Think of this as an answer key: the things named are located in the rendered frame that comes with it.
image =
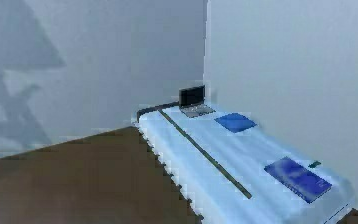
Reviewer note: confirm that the black and grey laptop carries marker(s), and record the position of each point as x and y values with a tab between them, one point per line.
192	100

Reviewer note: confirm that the pale blue bed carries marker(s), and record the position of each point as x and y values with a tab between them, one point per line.
220	150

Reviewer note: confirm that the small blue pillow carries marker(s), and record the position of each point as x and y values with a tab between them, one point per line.
235	122

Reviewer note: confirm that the large blue pillow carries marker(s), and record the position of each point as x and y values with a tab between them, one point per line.
297	178

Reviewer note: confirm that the small dark green object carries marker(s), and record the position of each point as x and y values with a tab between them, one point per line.
314	164

